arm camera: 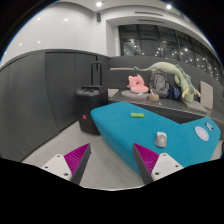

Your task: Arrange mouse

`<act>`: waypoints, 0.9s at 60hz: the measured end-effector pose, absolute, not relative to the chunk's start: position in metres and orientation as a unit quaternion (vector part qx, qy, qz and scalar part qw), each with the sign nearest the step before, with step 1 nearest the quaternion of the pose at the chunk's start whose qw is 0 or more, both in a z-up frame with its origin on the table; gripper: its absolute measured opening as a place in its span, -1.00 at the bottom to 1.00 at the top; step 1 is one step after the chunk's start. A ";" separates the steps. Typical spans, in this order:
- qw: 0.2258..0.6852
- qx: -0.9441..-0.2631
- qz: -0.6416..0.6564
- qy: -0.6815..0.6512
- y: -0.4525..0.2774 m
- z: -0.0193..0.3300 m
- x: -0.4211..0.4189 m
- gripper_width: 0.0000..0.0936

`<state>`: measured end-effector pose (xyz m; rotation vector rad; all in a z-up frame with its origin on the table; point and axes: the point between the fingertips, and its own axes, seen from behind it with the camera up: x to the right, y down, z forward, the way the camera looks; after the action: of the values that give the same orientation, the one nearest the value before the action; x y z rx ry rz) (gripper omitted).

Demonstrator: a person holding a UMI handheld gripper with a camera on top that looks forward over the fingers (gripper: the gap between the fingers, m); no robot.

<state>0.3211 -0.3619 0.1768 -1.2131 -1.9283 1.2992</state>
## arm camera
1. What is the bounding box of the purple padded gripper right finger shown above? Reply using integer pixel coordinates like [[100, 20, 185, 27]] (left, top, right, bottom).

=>
[[132, 143, 183, 185]]

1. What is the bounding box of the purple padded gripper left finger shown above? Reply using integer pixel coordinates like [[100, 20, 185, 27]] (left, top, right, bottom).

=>
[[42, 143, 91, 185]]

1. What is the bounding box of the grey computer mouse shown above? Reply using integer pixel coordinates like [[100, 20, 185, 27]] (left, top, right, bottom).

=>
[[155, 132, 167, 148]]

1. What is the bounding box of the small green rectangular object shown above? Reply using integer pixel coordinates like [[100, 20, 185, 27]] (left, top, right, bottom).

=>
[[130, 113, 144, 118]]

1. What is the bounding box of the round white coaster disc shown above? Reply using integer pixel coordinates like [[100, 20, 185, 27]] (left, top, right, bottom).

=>
[[195, 126, 209, 141]]

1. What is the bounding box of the small dark marker pen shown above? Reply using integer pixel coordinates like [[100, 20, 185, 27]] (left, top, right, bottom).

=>
[[205, 123, 213, 131]]

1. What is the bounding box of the dark blue bag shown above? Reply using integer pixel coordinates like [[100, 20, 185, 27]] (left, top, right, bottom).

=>
[[167, 85, 181, 100]]

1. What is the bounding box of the dark grey bench sofa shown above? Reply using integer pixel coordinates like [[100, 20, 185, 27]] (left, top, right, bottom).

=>
[[103, 56, 224, 138]]

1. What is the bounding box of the grey backpack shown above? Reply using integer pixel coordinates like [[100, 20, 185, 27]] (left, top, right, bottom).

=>
[[149, 70, 169, 98]]

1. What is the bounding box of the pink plush toy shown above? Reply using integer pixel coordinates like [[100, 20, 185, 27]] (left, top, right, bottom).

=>
[[127, 74, 149, 93]]

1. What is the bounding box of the beige square cushion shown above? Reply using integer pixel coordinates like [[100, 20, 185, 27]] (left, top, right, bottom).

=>
[[200, 81, 213, 109]]

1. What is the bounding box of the green dragon plush toy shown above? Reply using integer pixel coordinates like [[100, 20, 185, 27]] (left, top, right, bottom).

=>
[[134, 62, 201, 103]]

